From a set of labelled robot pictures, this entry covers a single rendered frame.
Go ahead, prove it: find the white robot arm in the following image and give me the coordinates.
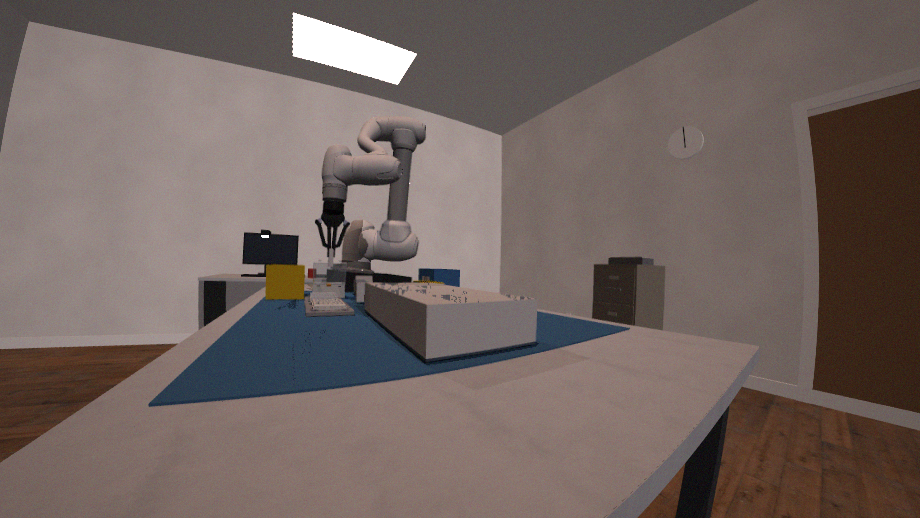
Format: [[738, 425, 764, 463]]
[[322, 116, 426, 274]]

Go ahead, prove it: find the yellow open-top bin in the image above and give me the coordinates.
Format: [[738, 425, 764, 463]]
[[266, 264, 305, 299]]

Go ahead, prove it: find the dark blue bench mat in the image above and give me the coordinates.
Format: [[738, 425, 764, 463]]
[[148, 296, 630, 407]]

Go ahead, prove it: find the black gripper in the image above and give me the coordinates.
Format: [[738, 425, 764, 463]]
[[315, 201, 350, 267]]

